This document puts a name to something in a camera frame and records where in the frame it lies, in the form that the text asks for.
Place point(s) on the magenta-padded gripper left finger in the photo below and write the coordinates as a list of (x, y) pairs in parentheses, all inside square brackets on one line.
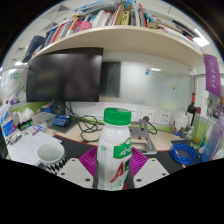
[(74, 173)]

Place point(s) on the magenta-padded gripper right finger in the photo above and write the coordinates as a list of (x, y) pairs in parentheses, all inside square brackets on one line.
[(150, 171)]

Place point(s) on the white drink bottle green cap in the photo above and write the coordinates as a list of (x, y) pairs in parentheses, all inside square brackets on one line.
[(112, 150)]

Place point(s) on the black desk mat red edge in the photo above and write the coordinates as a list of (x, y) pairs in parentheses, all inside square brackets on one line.
[(75, 146)]

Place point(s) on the black white checkered mug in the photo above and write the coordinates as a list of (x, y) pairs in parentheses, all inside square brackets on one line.
[(50, 155)]

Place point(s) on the grey metal laptop stand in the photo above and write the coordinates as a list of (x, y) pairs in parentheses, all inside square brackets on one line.
[(143, 140)]

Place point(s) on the dark blue mat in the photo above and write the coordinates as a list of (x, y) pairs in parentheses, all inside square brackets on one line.
[(176, 143)]

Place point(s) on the small blue device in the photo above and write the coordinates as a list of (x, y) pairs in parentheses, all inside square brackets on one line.
[(61, 120)]

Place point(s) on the white lidded jar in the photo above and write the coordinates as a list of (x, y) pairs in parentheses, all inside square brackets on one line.
[(180, 120)]

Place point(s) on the green drinking glass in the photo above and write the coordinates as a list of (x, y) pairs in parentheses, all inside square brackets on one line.
[(198, 133)]

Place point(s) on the clear plastic box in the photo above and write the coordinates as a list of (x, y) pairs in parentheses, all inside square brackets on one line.
[(43, 119)]

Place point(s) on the dark wine bottle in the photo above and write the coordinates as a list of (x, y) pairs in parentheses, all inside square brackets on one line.
[(191, 110)]

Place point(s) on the white tissues green pack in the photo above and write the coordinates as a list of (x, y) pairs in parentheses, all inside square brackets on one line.
[(22, 118)]

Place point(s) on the black computer monitor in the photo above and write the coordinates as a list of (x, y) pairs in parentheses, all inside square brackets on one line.
[(65, 75)]

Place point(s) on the purple hanging banner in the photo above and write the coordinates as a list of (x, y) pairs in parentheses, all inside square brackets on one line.
[(212, 75)]

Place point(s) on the beige shelf with books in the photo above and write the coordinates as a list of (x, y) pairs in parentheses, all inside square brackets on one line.
[(120, 38)]

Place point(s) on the rectangular ceiling light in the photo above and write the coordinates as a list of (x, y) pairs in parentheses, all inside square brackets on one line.
[(201, 39)]

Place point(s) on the white wall socket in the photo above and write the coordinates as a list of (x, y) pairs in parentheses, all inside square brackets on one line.
[(164, 117), (134, 115), (150, 115)]

